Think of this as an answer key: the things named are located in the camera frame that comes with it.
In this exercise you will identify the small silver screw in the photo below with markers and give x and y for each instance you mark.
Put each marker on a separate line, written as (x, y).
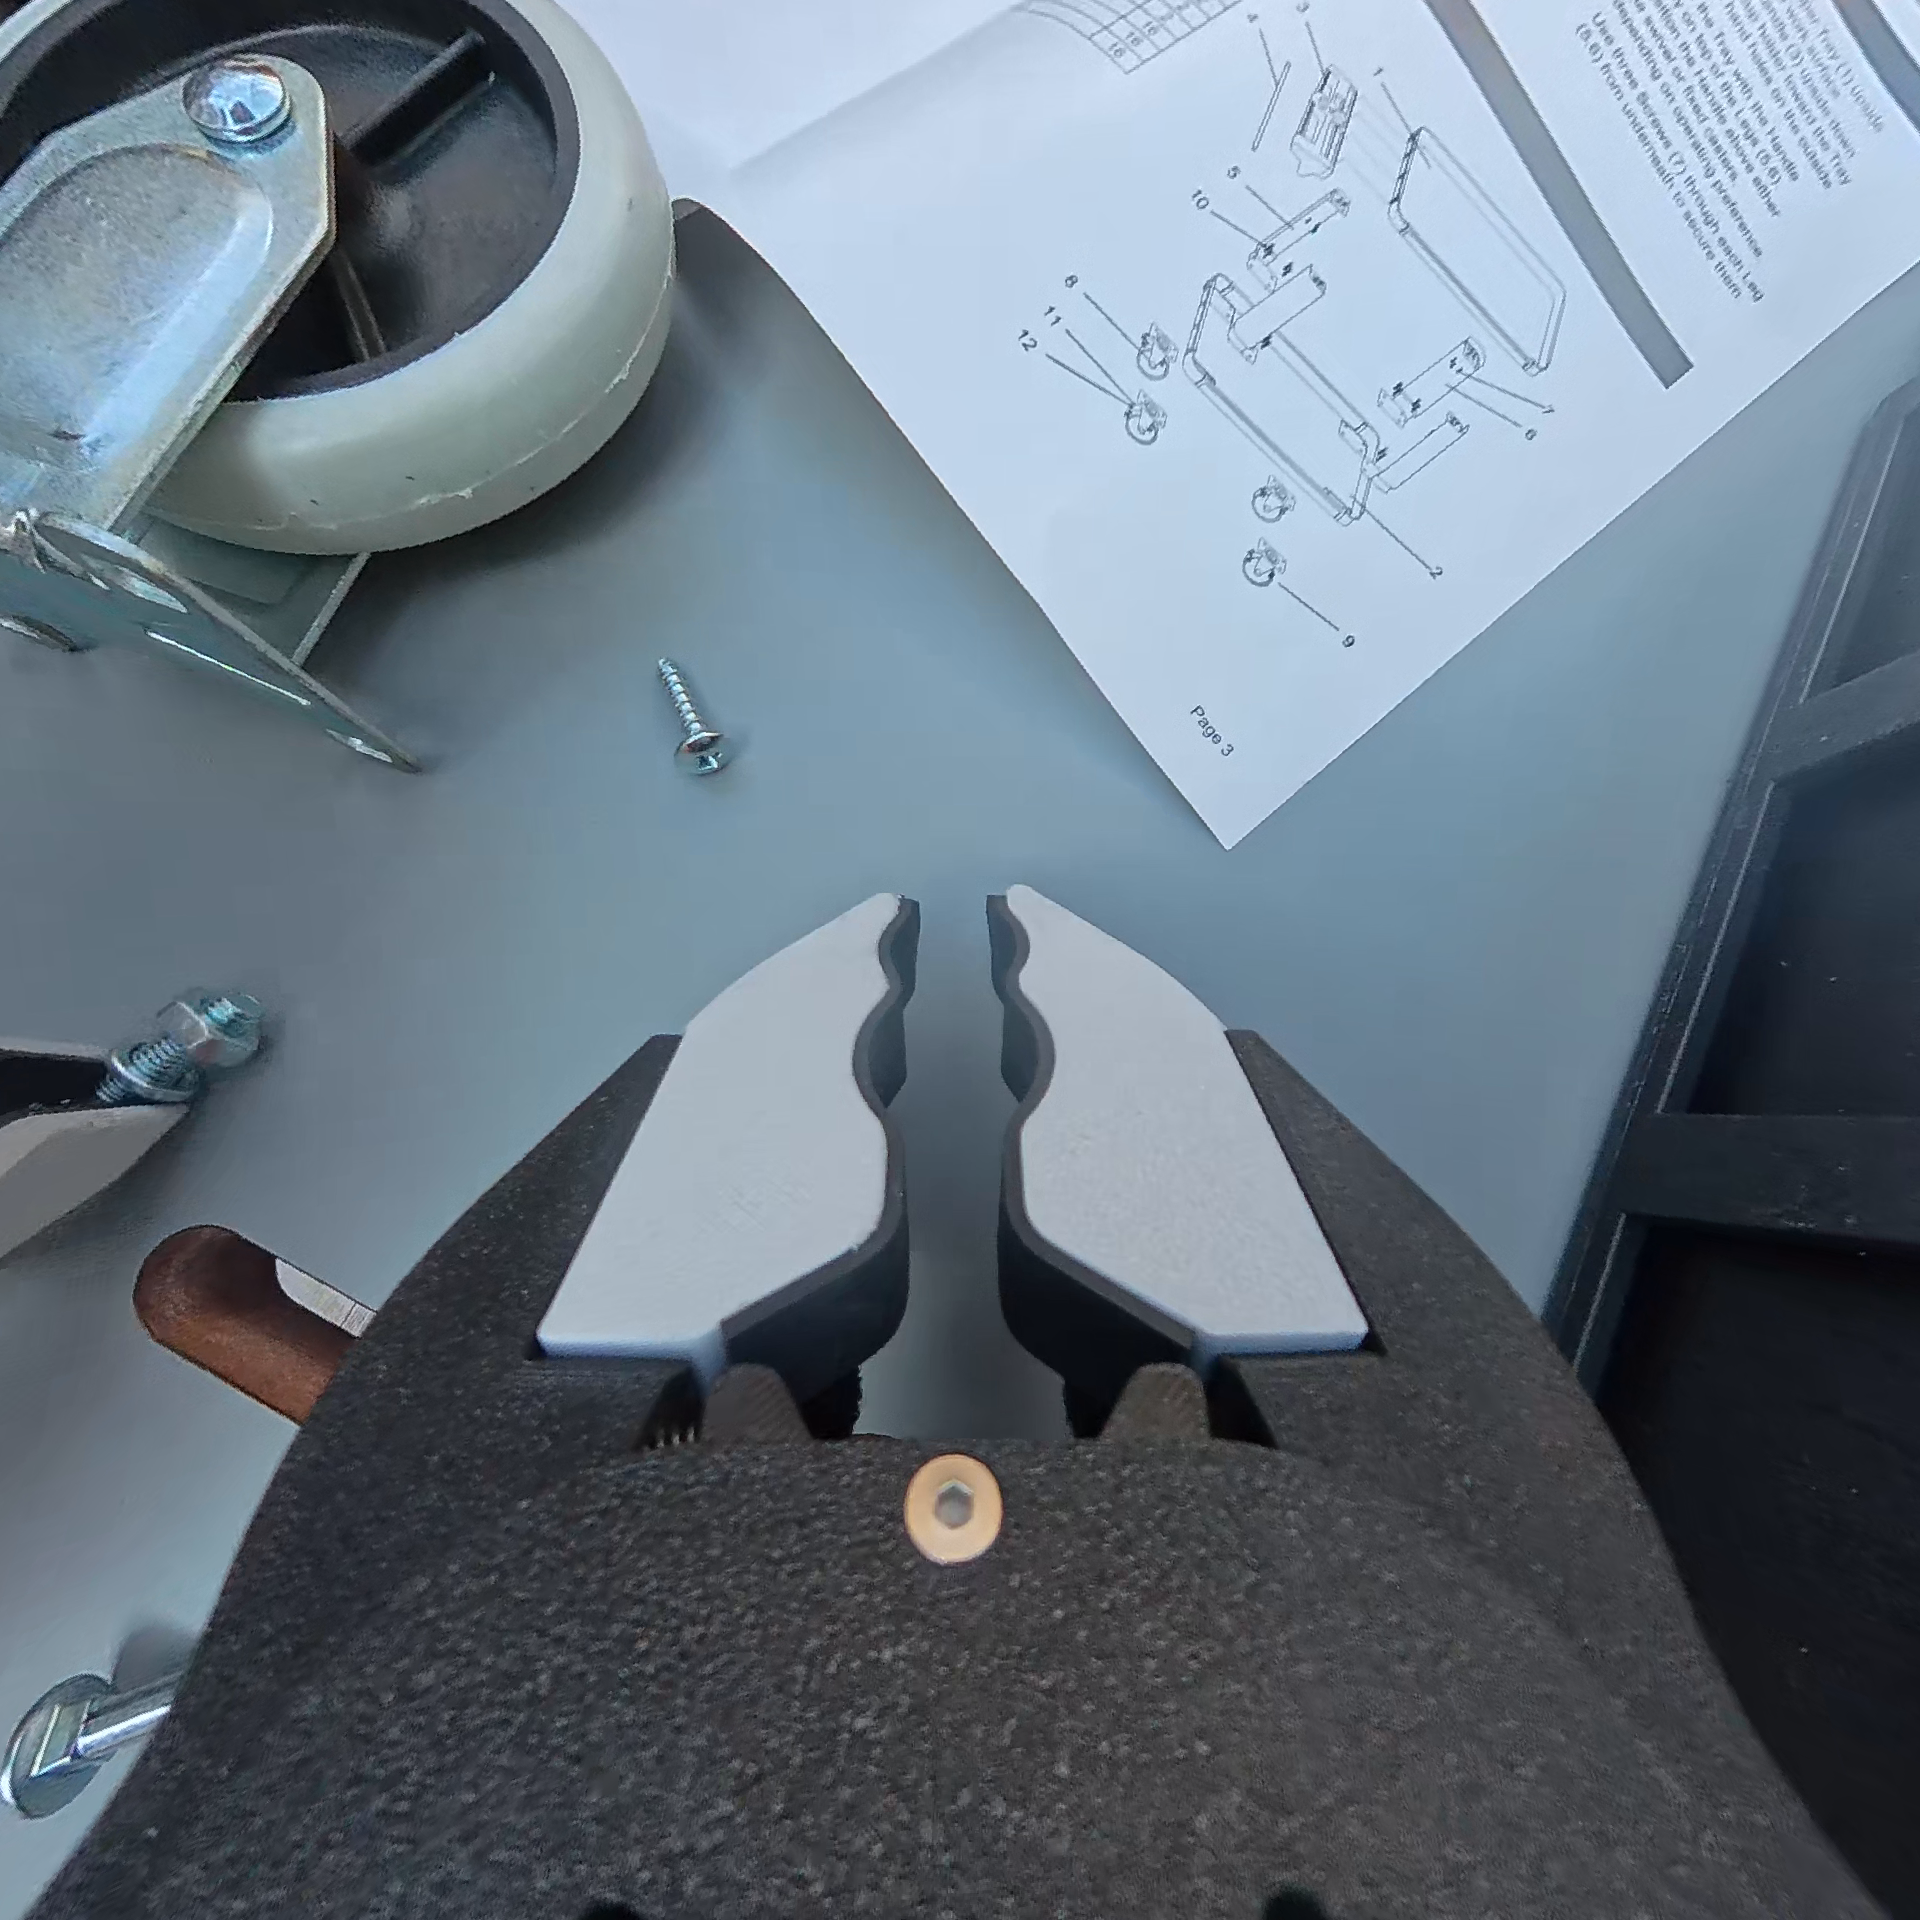
(694, 720)

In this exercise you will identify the grey desk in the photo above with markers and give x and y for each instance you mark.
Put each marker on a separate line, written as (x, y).
(901, 674)

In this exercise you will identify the grey caster wheel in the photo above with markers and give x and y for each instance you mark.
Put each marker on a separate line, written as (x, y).
(90, 1154)
(451, 434)

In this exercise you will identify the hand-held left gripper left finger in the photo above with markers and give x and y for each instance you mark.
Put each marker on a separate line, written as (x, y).
(720, 1185)

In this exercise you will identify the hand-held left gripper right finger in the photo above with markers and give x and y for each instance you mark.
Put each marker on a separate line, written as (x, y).
(1171, 1185)

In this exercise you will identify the white instruction manual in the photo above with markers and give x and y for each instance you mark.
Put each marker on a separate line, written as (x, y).
(1171, 495)

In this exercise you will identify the silver carriage bolt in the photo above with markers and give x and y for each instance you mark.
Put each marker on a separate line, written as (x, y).
(60, 1747)

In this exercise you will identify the black plastic tray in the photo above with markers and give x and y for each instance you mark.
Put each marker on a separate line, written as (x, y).
(1770, 1349)

